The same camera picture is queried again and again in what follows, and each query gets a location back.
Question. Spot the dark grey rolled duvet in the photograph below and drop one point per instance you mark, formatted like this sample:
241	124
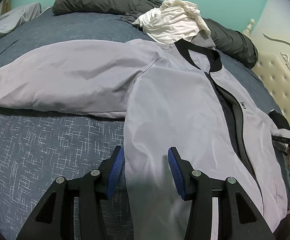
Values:
97	0

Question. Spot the light grey blanket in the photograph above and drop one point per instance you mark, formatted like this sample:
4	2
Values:
9	20

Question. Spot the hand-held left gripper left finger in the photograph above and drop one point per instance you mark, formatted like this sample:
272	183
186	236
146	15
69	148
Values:
115	172

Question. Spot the black folded garment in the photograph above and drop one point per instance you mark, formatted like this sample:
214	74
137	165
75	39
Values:
280	121

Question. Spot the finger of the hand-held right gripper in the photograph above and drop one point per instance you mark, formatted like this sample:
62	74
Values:
281	140

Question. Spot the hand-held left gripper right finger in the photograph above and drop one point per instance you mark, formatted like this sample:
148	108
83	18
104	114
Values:
177	175

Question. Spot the white shirt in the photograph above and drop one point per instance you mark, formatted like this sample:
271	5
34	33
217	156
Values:
170	22

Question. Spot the cream tufted headboard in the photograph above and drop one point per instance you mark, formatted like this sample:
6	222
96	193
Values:
280	80

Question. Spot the light grey jacket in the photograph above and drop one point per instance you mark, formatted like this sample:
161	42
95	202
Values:
180	110

